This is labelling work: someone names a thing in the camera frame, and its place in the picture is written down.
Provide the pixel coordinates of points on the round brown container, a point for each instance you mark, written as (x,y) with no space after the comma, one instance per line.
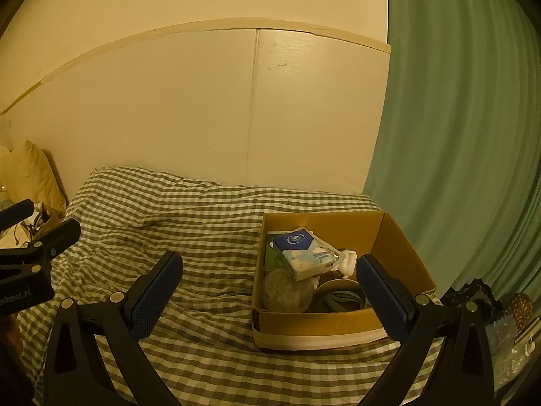
(336,284)

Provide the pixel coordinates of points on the beige pillow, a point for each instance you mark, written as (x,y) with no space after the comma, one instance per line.
(38,177)

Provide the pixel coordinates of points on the pale blue plastic packet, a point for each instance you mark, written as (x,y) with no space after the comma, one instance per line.
(505,346)

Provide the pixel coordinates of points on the white plastic item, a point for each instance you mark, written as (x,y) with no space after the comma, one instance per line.
(346,262)

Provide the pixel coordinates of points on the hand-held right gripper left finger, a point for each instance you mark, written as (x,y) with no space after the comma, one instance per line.
(154,300)

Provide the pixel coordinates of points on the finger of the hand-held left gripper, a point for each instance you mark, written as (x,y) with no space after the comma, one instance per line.
(17,213)
(55,239)

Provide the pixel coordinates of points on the green and white medicine box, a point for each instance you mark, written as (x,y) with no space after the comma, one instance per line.
(272,260)

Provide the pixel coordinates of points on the dark crumpled bag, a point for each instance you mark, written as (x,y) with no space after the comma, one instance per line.
(469,294)

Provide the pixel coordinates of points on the green curtain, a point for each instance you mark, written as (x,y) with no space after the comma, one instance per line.
(456,114)

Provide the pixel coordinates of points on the grey checked duvet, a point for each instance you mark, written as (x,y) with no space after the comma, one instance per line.
(169,215)

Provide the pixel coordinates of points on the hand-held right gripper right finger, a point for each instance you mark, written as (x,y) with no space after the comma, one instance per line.
(380,300)

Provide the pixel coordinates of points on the brown patterned packet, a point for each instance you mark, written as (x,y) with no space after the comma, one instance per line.
(520,311)

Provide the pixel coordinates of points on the blue and white tissue packet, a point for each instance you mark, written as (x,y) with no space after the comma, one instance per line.
(302,256)

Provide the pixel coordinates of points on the large cardboard box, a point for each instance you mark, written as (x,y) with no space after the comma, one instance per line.
(338,330)

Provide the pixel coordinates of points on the translucent round plastic container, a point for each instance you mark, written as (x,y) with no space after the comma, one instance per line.
(287,292)

